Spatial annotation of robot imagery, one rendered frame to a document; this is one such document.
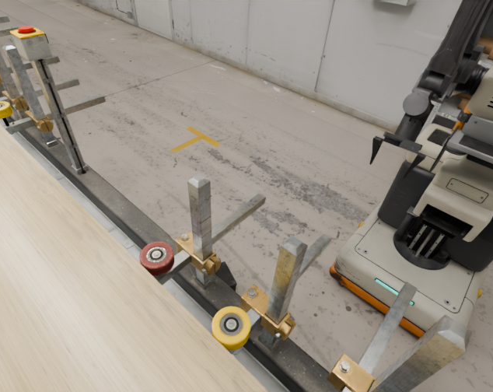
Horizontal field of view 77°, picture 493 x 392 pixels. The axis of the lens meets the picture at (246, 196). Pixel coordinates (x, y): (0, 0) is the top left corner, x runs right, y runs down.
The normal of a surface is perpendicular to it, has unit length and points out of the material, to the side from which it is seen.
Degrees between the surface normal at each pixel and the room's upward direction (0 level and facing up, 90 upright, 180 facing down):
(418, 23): 90
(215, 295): 0
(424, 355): 90
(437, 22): 90
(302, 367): 0
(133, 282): 0
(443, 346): 90
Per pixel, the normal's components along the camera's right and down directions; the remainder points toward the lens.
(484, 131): -0.66, 0.48
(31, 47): 0.75, 0.49
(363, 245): 0.06, -0.73
